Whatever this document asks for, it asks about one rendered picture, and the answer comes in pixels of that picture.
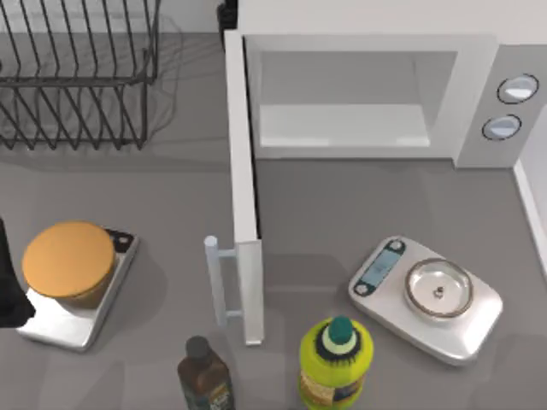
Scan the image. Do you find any white microwave door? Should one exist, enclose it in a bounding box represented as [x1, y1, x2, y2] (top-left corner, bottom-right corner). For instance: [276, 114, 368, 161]
[224, 30, 266, 346]

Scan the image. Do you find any yellow-green bottle with green cap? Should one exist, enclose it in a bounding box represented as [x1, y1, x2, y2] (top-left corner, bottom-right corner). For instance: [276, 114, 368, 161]
[297, 315, 374, 410]

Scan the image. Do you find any silver scale with bowl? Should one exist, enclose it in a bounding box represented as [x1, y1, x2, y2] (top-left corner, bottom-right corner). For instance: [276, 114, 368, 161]
[347, 235, 504, 366]

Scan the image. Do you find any brown bottle with black cap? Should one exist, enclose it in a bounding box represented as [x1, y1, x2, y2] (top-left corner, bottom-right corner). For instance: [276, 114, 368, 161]
[177, 336, 235, 410]

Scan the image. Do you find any black object behind microwave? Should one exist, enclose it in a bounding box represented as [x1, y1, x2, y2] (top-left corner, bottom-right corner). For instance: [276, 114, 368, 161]
[217, 0, 238, 31]

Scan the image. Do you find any orange round jar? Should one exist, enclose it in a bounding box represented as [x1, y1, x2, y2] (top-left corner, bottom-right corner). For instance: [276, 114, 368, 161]
[21, 220, 116, 309]

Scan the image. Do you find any pale microwave oven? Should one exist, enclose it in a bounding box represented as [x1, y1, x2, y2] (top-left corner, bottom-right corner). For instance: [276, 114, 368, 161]
[235, 0, 547, 170]

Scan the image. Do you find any grey microwave knob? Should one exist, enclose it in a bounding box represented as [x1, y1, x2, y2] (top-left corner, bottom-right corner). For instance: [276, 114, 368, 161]
[481, 114, 523, 141]
[496, 73, 540, 105]

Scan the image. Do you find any silver square kitchen scale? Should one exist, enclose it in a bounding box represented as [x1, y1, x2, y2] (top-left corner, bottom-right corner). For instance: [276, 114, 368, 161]
[15, 227, 140, 353]

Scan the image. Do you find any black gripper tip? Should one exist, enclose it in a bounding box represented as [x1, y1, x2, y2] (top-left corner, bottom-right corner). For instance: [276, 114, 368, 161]
[0, 218, 35, 329]

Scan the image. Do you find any pale blue door handle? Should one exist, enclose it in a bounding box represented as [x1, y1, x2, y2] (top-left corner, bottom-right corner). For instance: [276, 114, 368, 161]
[203, 236, 238, 328]

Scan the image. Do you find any black wire dish rack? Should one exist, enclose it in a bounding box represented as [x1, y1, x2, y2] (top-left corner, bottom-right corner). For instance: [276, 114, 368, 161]
[0, 0, 163, 152]

